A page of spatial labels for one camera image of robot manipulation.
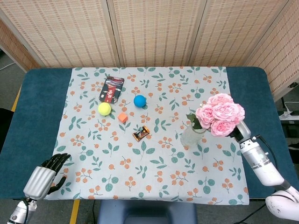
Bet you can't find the teal table cover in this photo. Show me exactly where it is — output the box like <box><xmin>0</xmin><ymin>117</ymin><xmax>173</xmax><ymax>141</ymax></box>
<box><xmin>0</xmin><ymin>66</ymin><xmax>275</xmax><ymax>201</ymax></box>

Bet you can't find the brown chocolate wrapper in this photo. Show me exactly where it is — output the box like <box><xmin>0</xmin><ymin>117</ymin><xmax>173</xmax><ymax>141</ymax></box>
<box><xmin>132</xmin><ymin>125</ymin><xmax>150</xmax><ymax>142</ymax></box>

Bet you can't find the white power strip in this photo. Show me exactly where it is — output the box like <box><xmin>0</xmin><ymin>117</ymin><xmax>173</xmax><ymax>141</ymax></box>
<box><xmin>278</xmin><ymin>111</ymin><xmax>299</xmax><ymax>121</ymax></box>

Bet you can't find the woven bamboo screen panel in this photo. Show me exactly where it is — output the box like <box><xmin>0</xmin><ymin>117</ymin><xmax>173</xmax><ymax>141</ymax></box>
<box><xmin>0</xmin><ymin>18</ymin><xmax>40</xmax><ymax>72</ymax></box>
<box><xmin>189</xmin><ymin>0</ymin><xmax>292</xmax><ymax>68</ymax></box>
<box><xmin>107</xmin><ymin>0</ymin><xmax>208</xmax><ymax>68</ymax></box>
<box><xmin>0</xmin><ymin>0</ymin><xmax>120</xmax><ymax>69</ymax></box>
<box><xmin>245</xmin><ymin>0</ymin><xmax>299</xmax><ymax>101</ymax></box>

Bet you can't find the black red snack packet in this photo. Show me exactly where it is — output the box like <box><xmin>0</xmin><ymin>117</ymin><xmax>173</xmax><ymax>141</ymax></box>
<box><xmin>99</xmin><ymin>76</ymin><xmax>125</xmax><ymax>105</ymax></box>

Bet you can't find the pink rose bouquet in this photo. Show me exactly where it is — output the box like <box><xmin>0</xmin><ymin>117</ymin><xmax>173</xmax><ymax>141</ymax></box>
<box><xmin>186</xmin><ymin>93</ymin><xmax>246</xmax><ymax>138</ymax></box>

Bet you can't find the yellow tennis ball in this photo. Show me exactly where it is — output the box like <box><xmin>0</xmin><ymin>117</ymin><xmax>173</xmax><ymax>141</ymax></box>
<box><xmin>98</xmin><ymin>102</ymin><xmax>112</xmax><ymax>117</ymax></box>

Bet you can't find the textured clear glass vase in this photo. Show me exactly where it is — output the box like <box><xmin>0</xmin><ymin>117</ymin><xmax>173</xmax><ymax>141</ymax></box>
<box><xmin>180</xmin><ymin>123</ymin><xmax>207</xmax><ymax>148</ymax></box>

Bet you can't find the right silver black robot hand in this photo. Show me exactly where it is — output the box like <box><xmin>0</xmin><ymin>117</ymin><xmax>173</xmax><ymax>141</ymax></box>
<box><xmin>228</xmin><ymin>120</ymin><xmax>252</xmax><ymax>142</ymax></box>

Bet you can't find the blue rubber ball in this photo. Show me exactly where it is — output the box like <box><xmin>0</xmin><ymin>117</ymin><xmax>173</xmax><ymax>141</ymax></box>
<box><xmin>133</xmin><ymin>95</ymin><xmax>147</xmax><ymax>108</ymax></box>

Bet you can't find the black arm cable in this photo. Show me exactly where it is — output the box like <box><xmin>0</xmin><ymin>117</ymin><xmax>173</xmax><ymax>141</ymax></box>
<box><xmin>253</xmin><ymin>134</ymin><xmax>292</xmax><ymax>187</ymax></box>

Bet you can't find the floral leaf berry tablecloth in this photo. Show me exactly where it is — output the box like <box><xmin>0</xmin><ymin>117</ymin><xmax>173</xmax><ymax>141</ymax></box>
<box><xmin>44</xmin><ymin>66</ymin><xmax>250</xmax><ymax>206</ymax></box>

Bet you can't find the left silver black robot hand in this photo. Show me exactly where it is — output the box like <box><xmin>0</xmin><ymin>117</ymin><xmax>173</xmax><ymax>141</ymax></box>
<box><xmin>23</xmin><ymin>153</ymin><xmax>72</xmax><ymax>201</ymax></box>

